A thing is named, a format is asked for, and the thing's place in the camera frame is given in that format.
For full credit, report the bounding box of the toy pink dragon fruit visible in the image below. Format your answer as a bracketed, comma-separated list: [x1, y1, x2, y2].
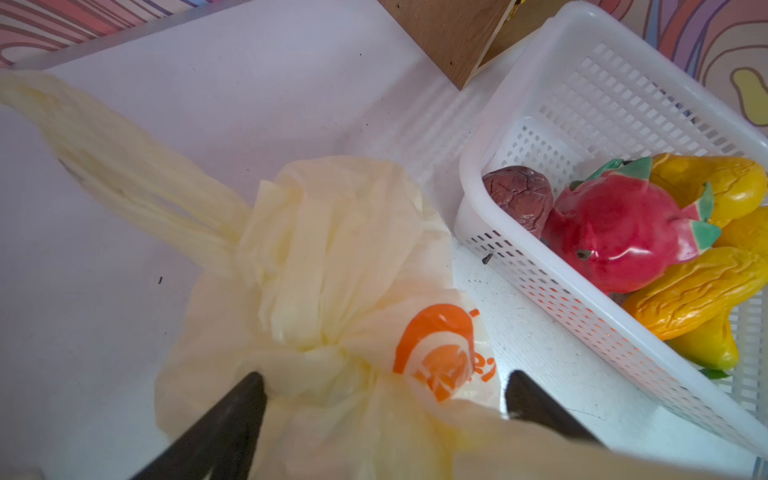
[541, 157, 721, 294]

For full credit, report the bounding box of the toy dark red fruit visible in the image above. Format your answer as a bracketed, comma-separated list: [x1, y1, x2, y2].
[482, 165, 554, 239]

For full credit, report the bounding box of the cream plastic grocery bag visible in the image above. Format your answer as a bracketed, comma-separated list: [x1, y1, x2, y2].
[0, 68, 745, 480]

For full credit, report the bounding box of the toy yellow corn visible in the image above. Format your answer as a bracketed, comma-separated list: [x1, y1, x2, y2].
[622, 247, 767, 341]

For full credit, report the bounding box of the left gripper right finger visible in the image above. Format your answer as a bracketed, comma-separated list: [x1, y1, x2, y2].
[505, 370, 603, 446]

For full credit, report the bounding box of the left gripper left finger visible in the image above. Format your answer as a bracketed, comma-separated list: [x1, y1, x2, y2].
[133, 372, 267, 480]

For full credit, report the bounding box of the white perforated plastic basket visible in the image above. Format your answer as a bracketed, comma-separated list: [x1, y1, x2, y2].
[454, 2, 767, 457]

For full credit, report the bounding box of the toy yellow pear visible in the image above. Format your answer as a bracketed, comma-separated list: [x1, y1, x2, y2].
[651, 153, 767, 227]

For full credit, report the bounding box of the wooden shelf unit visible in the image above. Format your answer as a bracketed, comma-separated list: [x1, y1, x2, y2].
[379, 0, 568, 90]

